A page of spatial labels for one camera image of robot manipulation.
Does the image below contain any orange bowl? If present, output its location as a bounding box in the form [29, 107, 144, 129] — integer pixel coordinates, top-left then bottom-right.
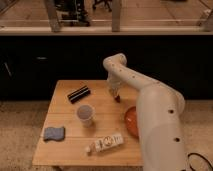
[124, 106, 139, 138]

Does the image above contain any black striped rectangular block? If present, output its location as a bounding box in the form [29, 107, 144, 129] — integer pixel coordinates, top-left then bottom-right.
[67, 86, 91, 104]

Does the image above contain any red chili pepper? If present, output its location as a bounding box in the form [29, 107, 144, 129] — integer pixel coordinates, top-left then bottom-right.
[115, 96, 121, 103]

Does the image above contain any blue sponge cloth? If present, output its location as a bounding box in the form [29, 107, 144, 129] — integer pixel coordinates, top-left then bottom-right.
[43, 127, 65, 141]

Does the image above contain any wooden table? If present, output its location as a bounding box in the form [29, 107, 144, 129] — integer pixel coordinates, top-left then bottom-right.
[33, 80, 143, 166]

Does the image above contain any black office chair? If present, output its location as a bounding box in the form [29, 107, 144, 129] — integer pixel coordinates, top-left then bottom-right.
[54, 0, 90, 27]
[91, 0, 113, 13]

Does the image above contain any clear plastic cup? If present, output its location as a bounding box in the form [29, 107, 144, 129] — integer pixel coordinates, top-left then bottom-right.
[76, 105, 94, 127]

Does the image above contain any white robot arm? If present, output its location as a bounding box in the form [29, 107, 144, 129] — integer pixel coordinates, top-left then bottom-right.
[103, 53, 190, 171]

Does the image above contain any white labelled bottle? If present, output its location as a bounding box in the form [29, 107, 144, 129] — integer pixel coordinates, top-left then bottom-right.
[85, 133, 124, 155]

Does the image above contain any long wooden counter ledge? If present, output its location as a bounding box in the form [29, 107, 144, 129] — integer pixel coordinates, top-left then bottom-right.
[0, 26, 213, 36]

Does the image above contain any black cable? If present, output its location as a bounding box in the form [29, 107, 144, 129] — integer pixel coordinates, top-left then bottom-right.
[186, 152, 213, 171]

